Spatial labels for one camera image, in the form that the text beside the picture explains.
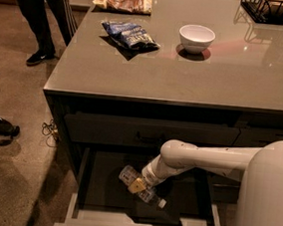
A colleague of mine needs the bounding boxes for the clear plastic water bottle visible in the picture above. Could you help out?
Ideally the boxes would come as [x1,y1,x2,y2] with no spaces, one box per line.
[119,165,166,209]

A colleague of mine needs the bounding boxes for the cable bundle on floor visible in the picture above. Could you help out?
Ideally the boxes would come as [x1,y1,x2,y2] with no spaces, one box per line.
[39,118,64,149]

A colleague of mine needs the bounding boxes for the white ceramic bowl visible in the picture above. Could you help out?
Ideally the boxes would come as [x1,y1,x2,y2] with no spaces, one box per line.
[179,24,215,55]

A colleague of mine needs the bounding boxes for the standing person black trousers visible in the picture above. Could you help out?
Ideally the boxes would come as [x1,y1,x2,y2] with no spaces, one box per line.
[16,0,78,67]

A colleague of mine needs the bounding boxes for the open middle drawer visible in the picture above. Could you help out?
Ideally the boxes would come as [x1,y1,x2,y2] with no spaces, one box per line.
[54,144,239,226]

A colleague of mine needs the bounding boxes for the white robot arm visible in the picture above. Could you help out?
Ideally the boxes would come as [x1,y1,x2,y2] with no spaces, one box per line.
[130,140,283,226]

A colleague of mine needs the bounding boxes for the black wire basket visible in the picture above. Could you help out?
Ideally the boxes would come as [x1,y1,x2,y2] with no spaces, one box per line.
[240,0,283,26]

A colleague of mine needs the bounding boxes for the brown snack bag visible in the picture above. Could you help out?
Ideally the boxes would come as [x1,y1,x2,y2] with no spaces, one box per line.
[93,0,152,15]

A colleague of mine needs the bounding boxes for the blue chip bag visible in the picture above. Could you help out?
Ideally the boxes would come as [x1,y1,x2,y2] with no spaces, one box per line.
[102,21,160,51]

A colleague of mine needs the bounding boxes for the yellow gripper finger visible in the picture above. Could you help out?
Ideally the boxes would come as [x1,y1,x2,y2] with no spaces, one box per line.
[129,178,146,193]

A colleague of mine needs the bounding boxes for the closed top drawer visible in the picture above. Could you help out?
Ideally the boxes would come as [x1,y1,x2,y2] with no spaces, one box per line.
[64,112,239,147]

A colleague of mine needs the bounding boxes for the right cabinet drawers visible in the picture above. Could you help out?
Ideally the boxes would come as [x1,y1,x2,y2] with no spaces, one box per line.
[208,112,283,204]

